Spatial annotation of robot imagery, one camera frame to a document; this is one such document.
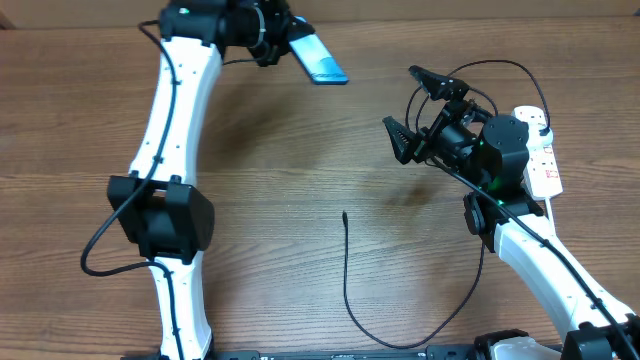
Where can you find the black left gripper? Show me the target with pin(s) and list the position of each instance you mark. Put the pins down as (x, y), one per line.
(286, 28)

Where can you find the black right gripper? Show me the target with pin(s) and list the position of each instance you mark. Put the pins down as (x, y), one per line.
(454, 111)

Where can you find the Samsung Galaxy S24+ smartphone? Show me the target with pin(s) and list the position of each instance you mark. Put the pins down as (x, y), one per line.
(314, 57)

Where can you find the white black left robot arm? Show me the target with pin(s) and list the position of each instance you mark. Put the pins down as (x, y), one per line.
(157, 203)

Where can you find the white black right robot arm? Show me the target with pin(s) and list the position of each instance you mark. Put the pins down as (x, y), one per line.
(508, 163)

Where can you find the white charger plug adapter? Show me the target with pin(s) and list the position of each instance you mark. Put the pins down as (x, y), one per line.
(540, 136)

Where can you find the white power strip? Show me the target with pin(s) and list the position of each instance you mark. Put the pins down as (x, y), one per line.
(542, 178)

